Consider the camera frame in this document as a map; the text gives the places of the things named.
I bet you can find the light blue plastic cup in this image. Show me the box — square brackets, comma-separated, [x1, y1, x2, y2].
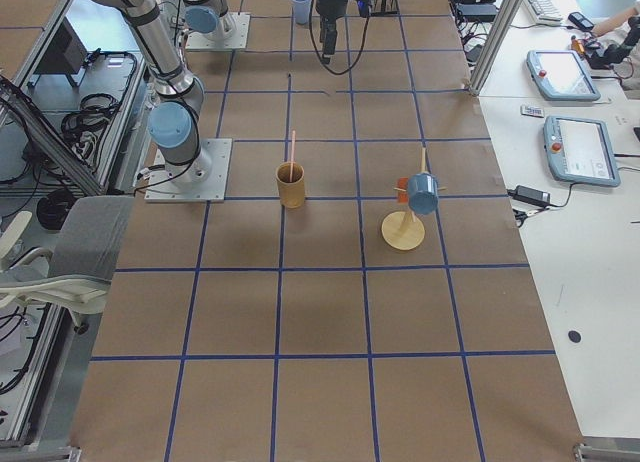
[292, 0, 311, 25]

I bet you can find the pink chopstick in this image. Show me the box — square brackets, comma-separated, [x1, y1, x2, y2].
[289, 129, 296, 183]

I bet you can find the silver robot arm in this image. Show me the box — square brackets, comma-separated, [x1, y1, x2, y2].
[176, 0, 374, 66]
[91, 0, 211, 188]

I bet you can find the person hand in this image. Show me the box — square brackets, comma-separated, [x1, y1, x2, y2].
[592, 6, 638, 37]

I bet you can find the bamboo chopstick holder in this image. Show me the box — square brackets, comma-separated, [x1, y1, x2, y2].
[276, 162, 306, 209]

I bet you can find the orange mug on stand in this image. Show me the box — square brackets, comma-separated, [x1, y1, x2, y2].
[394, 177, 408, 204]

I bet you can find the blue mug on stand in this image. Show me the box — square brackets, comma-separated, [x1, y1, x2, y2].
[406, 172, 439, 215]

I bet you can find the wooden mug tree stand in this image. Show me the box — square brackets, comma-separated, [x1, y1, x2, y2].
[381, 146, 444, 251]

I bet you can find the white keyboard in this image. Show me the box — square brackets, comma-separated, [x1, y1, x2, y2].
[522, 0, 564, 26]

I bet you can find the upper teach pendant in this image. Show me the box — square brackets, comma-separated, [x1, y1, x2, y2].
[526, 50, 601, 102]

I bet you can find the teach pendant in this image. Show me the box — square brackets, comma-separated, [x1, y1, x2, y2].
[526, 50, 601, 102]
[543, 116, 621, 187]

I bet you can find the black power adapter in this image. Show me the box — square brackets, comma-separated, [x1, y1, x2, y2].
[507, 185, 551, 208]

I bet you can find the lower teach pendant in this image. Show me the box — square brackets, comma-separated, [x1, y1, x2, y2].
[543, 116, 621, 187]

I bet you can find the grey office chair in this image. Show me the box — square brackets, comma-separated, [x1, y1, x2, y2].
[1, 195, 134, 334]

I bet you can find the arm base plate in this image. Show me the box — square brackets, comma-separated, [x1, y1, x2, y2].
[144, 138, 233, 203]
[185, 8, 251, 52]

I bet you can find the aluminium frame post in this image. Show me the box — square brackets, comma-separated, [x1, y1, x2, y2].
[468, 0, 523, 96]

